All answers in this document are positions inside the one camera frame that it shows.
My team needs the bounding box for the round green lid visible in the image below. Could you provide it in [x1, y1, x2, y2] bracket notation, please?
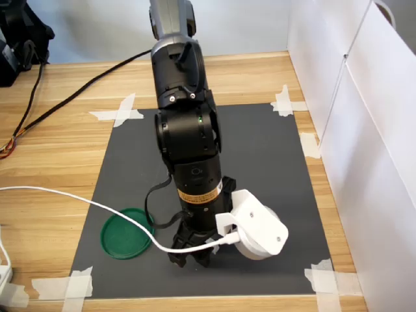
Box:
[100, 207, 155, 260]

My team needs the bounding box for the dark grey mat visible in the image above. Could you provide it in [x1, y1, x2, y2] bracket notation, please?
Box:
[70, 103, 335, 298]

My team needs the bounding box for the white masking tape patch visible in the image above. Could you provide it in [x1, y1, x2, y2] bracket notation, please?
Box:
[88, 93, 145, 128]
[270, 84, 309, 118]
[304, 259, 363, 312]
[299, 132, 322, 159]
[31, 266, 94, 312]
[0, 282, 31, 308]

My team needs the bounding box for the white power strip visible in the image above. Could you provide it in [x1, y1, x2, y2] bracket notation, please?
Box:
[0, 265, 14, 292]

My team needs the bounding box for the white partition panel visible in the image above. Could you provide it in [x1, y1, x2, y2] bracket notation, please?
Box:
[320, 0, 416, 312]
[285, 0, 372, 147]

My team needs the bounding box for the black box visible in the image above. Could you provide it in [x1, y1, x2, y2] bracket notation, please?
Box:
[0, 40, 22, 88]

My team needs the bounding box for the black bulky equipment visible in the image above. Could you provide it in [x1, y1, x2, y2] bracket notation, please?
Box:
[0, 0, 56, 72]

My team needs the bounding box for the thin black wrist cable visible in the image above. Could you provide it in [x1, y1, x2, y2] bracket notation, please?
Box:
[144, 175, 183, 229]

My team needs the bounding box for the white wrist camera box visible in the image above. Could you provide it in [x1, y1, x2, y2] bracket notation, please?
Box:
[214, 188, 290, 262]

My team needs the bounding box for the white camera cable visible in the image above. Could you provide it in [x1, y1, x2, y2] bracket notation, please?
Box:
[0, 185, 242, 255]

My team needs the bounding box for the thick white power cable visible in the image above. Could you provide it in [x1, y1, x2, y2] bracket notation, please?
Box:
[0, 224, 12, 267]

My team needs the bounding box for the black braided cable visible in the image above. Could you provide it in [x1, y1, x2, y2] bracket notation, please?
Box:
[0, 48, 153, 160]

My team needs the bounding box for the grey curved handle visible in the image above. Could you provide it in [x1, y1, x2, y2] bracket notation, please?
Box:
[373, 0, 398, 29]

